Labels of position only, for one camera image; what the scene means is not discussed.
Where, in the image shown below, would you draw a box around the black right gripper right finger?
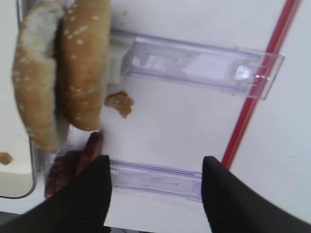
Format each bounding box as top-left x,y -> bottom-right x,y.
202,156 -> 311,233

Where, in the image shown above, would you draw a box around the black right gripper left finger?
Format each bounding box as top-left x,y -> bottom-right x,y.
0,155 -> 112,233

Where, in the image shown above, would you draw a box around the stacked meat patty slices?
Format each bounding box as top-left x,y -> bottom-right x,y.
45,132 -> 104,199

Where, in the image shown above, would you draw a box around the right lower clear divider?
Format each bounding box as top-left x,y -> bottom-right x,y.
110,160 -> 202,202

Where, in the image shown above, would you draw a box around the white metal tray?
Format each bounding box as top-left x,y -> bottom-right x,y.
0,0 -> 34,198

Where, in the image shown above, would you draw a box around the orange crumb on tray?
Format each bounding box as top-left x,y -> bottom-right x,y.
0,152 -> 13,166

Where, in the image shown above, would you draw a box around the brown crumb on table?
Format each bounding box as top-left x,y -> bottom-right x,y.
104,91 -> 134,118

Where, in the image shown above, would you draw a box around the sesame bun front half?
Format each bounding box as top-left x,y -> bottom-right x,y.
12,1 -> 69,152

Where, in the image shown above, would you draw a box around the sesame bun half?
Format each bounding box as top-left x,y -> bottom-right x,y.
56,0 -> 111,131
12,1 -> 69,152

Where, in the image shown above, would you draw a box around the sesame bun rear half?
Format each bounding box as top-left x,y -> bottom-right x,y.
56,0 -> 111,131

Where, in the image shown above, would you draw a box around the right red strip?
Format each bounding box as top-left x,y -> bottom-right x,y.
222,0 -> 301,169

